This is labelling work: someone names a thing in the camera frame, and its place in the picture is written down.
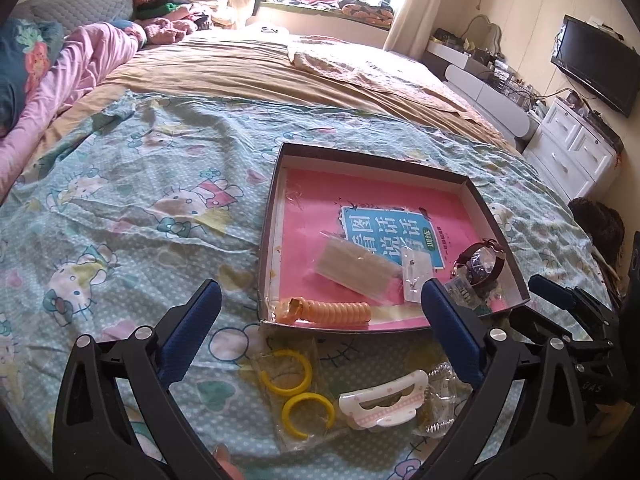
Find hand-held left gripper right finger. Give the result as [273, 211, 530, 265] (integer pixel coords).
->
[421, 279, 591, 480]

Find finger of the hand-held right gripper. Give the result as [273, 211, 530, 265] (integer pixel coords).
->
[510, 307, 614, 361]
[529, 275, 622, 322]

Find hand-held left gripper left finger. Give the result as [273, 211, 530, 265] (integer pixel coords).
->
[52, 279, 222, 480]

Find clear spiral hair tie packet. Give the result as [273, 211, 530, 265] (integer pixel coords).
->
[417, 362, 463, 438]

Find small clear earring packet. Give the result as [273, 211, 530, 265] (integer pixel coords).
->
[400, 251, 433, 305]

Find dark red bracelet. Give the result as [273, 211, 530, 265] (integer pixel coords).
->
[451, 239, 507, 297]

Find yellow plastic bangle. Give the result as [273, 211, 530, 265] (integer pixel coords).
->
[260, 350, 315, 396]
[281, 392, 336, 436]

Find white hair clip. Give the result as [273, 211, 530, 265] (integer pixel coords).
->
[338, 369, 430, 431]

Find clear packet with earring card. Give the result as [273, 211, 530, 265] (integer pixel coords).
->
[314, 231, 403, 306]

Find shallow brown cardboard box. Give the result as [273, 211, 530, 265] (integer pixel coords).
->
[257, 141, 531, 333]

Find orange spiral hair tie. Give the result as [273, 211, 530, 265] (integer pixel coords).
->
[275, 297, 373, 328]

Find clear plastic bangle bag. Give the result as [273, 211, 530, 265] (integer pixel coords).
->
[249, 340, 343, 453]

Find dark brown basket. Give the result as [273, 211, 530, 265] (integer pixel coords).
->
[569, 197, 626, 281]

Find cartoon cat printed blanket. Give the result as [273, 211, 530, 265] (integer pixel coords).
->
[0, 90, 618, 480]

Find white drawer dresser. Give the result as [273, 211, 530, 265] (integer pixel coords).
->
[522, 97, 626, 207]

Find pink book with blue label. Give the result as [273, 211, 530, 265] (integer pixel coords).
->
[270, 167, 501, 326]

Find white and grey vanity table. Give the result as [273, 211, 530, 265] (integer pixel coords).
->
[425, 40, 543, 153]

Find black flat television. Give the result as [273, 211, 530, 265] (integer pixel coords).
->
[550, 15, 640, 118]

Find cloud shaped mirror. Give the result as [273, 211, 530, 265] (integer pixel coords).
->
[462, 15, 503, 56]

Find tan bed sheet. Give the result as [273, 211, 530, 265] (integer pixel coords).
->
[30, 27, 521, 161]

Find pale floral cloth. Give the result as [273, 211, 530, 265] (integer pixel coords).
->
[287, 42, 451, 92]

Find pink quilt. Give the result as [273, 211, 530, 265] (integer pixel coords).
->
[0, 22, 148, 196]

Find pile of clothes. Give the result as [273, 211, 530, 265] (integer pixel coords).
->
[132, 0, 251, 46]

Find dark blue floral pillow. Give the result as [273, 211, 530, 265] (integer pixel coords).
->
[0, 17, 66, 136]

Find clothes on window sill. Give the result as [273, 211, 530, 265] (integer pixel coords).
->
[270, 0, 396, 27]

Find grey quilted pillow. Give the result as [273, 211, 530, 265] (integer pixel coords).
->
[15, 0, 146, 27]

